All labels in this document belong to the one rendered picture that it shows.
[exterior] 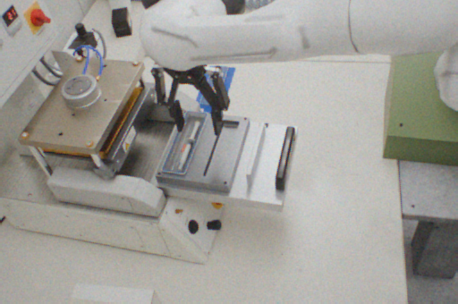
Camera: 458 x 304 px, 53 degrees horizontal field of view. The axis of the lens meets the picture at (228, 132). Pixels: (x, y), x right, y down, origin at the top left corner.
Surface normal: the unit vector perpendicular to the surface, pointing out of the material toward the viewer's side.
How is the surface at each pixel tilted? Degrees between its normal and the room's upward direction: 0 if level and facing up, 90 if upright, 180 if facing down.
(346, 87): 0
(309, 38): 82
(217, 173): 0
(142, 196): 41
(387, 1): 52
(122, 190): 0
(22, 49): 90
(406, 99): 45
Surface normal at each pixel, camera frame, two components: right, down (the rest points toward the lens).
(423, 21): -0.51, 0.51
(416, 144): -0.24, 0.74
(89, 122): -0.11, -0.67
